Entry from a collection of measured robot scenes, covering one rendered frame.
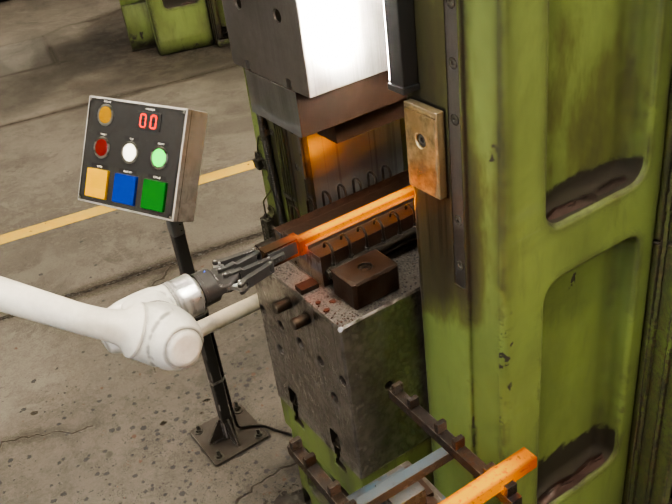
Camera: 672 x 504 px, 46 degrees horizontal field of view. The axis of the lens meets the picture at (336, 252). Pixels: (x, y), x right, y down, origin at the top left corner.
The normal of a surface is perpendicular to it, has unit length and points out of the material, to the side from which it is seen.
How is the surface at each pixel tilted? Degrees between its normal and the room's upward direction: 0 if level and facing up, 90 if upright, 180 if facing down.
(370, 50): 90
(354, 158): 90
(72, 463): 0
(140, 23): 90
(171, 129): 60
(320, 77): 90
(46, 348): 0
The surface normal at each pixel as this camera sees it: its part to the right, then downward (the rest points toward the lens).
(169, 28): 0.30, 0.49
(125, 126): -0.49, 0.03
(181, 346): 0.63, 0.21
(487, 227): -0.82, 0.39
